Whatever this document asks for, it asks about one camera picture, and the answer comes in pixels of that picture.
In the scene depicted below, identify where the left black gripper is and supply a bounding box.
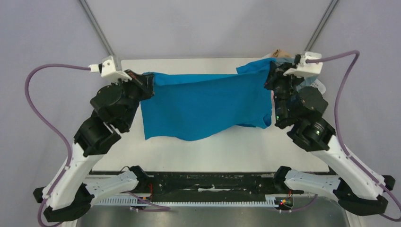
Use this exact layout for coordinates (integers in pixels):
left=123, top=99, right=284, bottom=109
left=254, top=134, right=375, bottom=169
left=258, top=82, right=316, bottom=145
left=115, top=69, right=157, bottom=129

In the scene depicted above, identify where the blue t-shirt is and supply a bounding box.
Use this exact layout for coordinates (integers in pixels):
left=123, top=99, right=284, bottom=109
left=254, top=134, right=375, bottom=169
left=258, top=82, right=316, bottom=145
left=140, top=58, right=275, bottom=141

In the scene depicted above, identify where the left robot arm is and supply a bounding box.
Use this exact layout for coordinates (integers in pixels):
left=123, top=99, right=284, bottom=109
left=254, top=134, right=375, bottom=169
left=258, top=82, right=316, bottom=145
left=34, top=70, right=155, bottom=222

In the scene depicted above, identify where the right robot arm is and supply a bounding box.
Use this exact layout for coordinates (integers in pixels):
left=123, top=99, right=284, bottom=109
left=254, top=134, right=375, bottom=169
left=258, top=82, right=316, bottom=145
left=264, top=61, right=395, bottom=216

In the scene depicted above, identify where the beige t-shirt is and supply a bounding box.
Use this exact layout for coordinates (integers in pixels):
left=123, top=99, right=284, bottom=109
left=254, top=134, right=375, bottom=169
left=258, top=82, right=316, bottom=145
left=271, top=49, right=293, bottom=58

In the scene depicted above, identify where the grey-blue t-shirt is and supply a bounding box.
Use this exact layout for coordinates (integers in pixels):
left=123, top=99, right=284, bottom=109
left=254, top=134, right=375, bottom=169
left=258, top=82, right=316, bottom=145
left=276, top=57, right=317, bottom=91

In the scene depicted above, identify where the white laundry basket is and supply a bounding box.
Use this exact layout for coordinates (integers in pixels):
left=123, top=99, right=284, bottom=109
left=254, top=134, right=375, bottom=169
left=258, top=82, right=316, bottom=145
left=260, top=53, right=326, bottom=95

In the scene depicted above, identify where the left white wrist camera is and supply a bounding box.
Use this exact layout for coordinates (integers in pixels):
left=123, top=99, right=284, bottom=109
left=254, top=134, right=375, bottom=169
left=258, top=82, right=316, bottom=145
left=88, top=55, right=132, bottom=83

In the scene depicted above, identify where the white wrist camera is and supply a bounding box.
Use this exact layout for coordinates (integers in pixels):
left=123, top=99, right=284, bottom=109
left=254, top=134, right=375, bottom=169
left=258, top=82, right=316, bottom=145
left=88, top=55, right=132, bottom=83
left=283, top=52, right=323, bottom=78

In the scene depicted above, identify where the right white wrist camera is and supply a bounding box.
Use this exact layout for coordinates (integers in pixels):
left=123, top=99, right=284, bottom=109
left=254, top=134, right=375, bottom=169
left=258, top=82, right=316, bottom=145
left=283, top=52, right=323, bottom=78

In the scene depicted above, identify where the aluminium frame right post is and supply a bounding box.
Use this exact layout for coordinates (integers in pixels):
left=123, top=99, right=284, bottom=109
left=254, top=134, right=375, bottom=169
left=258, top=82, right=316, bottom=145
left=304, top=0, right=340, bottom=52

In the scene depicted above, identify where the aluminium frame post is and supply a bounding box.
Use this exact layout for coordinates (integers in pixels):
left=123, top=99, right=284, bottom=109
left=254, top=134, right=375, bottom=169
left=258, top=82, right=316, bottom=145
left=78, top=0, right=122, bottom=68
left=304, top=0, right=340, bottom=52

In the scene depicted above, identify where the aluminium frame left post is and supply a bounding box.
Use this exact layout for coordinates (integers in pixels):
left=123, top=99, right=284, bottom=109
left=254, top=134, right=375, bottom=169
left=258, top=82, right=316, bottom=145
left=78, top=0, right=122, bottom=68

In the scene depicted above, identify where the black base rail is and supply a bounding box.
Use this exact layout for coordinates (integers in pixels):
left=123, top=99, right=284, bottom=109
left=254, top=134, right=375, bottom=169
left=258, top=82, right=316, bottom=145
left=133, top=172, right=290, bottom=202

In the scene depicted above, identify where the white cable duct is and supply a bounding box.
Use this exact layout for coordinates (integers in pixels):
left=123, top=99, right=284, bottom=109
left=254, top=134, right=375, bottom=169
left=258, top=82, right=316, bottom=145
left=96, top=194, right=290, bottom=208

